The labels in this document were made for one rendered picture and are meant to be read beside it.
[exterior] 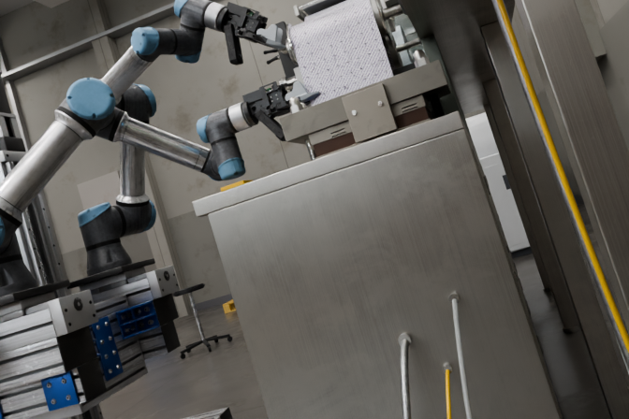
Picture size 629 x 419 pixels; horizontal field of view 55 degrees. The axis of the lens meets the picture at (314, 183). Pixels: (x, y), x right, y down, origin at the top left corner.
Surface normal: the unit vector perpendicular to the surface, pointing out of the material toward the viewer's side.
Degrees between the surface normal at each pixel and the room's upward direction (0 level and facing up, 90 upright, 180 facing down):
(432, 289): 90
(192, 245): 90
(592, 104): 90
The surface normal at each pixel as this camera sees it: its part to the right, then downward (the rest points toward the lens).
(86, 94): 0.38, -0.27
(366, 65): -0.27, 0.01
